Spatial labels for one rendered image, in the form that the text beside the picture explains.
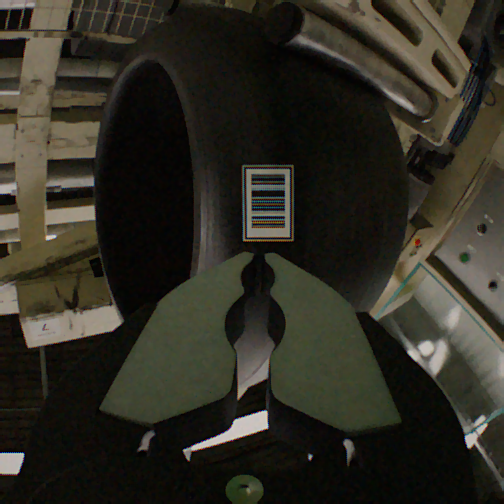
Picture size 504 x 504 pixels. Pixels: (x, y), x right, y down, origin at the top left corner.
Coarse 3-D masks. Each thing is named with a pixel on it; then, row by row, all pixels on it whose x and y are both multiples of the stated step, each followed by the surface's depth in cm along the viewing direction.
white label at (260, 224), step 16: (256, 176) 25; (272, 176) 25; (288, 176) 25; (256, 192) 25; (272, 192) 25; (288, 192) 25; (256, 208) 25; (272, 208) 25; (288, 208) 25; (256, 224) 26; (272, 224) 26; (288, 224) 26; (256, 240) 26; (272, 240) 26; (288, 240) 26
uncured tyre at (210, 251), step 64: (128, 64) 41; (192, 64) 28; (256, 64) 26; (320, 64) 30; (128, 128) 64; (192, 128) 28; (256, 128) 25; (320, 128) 26; (384, 128) 35; (128, 192) 72; (192, 192) 81; (320, 192) 26; (384, 192) 33; (128, 256) 71; (192, 256) 30; (320, 256) 28; (384, 256) 36; (256, 320) 29
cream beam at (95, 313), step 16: (80, 272) 86; (16, 288) 72; (32, 288) 75; (48, 288) 77; (64, 288) 80; (80, 288) 82; (96, 288) 85; (32, 304) 71; (48, 304) 74; (64, 304) 76; (80, 304) 78; (96, 304) 81; (112, 304) 84; (32, 320) 69; (64, 320) 76; (80, 320) 80; (96, 320) 84; (112, 320) 88; (64, 336) 80; (80, 336) 84
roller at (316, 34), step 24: (264, 24) 25; (288, 24) 23; (312, 24) 23; (288, 48) 26; (312, 48) 25; (336, 48) 26; (360, 48) 28; (360, 72) 31; (384, 72) 32; (408, 96) 38
